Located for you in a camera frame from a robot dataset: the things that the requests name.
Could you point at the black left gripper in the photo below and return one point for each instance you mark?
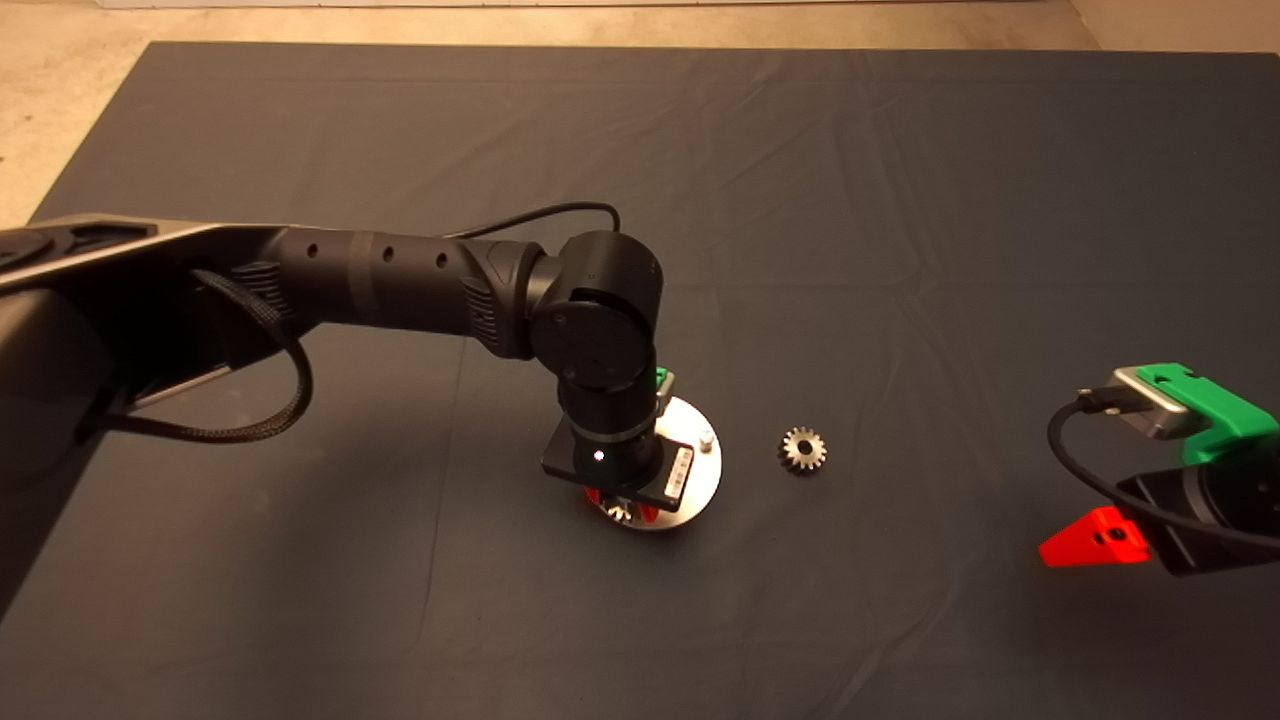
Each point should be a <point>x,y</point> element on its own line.
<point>678,472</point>

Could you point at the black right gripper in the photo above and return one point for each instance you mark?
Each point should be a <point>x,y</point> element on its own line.
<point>1190,550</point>

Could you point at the small steel planetary gear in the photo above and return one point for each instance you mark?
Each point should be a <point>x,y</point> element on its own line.
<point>813,456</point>
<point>618,513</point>

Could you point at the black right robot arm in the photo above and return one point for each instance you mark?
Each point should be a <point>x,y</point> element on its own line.
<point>1240,495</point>

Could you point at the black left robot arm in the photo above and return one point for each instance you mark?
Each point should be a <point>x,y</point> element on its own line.
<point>400,280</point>

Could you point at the round metal carrier plate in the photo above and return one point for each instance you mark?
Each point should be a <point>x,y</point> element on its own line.
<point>705,480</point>

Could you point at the dark grey table cloth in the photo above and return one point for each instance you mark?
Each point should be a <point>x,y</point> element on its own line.
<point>850,200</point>

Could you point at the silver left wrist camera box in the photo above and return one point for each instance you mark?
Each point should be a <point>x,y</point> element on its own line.
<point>667,392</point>

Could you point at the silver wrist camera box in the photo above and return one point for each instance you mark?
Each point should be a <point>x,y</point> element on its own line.
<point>1155,405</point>
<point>667,392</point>

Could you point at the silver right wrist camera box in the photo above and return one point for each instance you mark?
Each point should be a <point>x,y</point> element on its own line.
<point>1155,405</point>

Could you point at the green right camera mount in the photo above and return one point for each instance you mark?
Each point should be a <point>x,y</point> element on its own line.
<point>1240,415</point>

